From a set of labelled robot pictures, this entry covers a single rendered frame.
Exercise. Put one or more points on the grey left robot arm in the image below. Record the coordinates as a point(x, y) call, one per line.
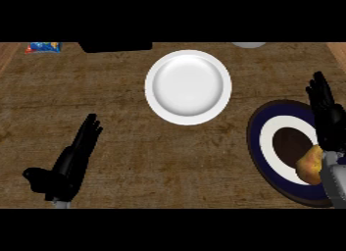
point(61, 205)

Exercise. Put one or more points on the grey round object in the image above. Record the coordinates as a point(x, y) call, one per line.
point(248, 44)

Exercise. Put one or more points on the yellow-brown pear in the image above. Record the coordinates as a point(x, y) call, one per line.
point(310, 166)

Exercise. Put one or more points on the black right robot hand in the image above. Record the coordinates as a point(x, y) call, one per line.
point(330, 121)

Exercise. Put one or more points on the blue snack bag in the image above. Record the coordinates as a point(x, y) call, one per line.
point(44, 47)

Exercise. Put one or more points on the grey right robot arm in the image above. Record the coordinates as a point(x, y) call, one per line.
point(342, 184)

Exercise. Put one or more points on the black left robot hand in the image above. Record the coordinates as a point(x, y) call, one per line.
point(70, 163)

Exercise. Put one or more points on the dark blue and white plate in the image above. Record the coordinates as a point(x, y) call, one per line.
point(271, 143)

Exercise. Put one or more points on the black appliance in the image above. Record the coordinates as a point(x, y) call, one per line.
point(114, 46)

